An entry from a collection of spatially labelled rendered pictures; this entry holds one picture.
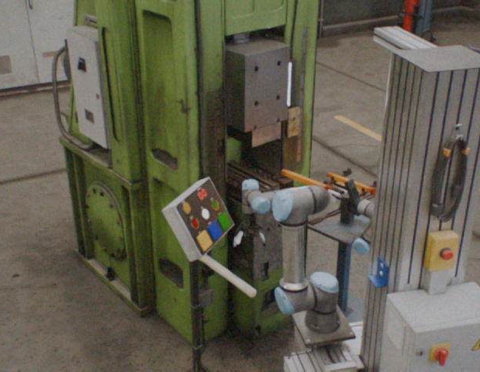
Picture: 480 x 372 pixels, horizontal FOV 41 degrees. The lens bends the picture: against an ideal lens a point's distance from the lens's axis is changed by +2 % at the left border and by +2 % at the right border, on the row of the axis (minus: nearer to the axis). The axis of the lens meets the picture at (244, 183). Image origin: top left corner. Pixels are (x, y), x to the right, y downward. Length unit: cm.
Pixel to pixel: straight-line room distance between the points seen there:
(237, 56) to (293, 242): 108
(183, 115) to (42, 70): 537
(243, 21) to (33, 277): 244
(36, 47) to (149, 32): 505
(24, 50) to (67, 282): 430
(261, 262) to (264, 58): 116
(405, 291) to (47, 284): 288
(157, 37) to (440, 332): 201
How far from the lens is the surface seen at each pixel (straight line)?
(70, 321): 427
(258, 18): 332
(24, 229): 534
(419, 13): 1060
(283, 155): 371
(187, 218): 294
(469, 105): 212
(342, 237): 368
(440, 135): 213
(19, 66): 839
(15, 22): 827
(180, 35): 309
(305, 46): 360
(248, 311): 384
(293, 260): 254
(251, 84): 319
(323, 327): 276
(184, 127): 322
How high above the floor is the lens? 259
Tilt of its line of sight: 27 degrees down
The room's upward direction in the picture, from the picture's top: straight up
